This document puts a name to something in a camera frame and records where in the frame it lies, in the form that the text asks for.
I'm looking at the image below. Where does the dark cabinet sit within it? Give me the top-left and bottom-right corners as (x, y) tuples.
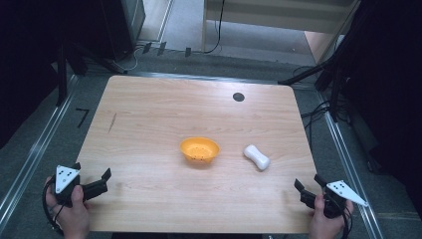
(99, 0), (147, 62)

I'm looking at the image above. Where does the person's left hand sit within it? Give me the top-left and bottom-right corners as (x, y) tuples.
(44, 176), (92, 239)

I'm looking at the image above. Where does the white dumbbell-shaped soap bar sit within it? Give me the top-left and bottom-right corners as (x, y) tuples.
(243, 143), (272, 172)

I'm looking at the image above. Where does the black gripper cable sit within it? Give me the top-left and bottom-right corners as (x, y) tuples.
(331, 195), (354, 239)
(41, 180), (65, 235)

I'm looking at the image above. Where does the orange perforated plastic bowl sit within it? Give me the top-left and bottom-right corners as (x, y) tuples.
(179, 136), (221, 164)

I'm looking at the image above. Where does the black metal stand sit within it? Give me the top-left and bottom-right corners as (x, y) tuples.
(54, 41), (128, 108)
(278, 56), (352, 123)

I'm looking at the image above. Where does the white floor cable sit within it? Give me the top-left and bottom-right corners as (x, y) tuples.
(112, 45), (147, 73)

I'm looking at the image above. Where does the person's right hand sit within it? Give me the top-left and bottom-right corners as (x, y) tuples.
(308, 193), (355, 239)

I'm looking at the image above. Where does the white furniture frame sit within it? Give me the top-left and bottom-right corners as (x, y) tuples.
(201, 0), (361, 64)

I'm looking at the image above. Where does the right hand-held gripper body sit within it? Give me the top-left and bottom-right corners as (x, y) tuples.
(322, 179), (369, 220)

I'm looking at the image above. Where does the aluminium floor rail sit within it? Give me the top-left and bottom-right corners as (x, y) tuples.
(0, 75), (80, 232)
(315, 91), (386, 239)

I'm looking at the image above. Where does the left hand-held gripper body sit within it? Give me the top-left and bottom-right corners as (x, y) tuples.
(54, 164), (83, 209)

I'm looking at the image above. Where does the bundle of black floor cables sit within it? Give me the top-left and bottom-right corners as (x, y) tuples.
(292, 65), (352, 150)

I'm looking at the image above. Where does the black hanging cable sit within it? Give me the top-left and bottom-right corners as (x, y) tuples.
(202, 0), (227, 55)

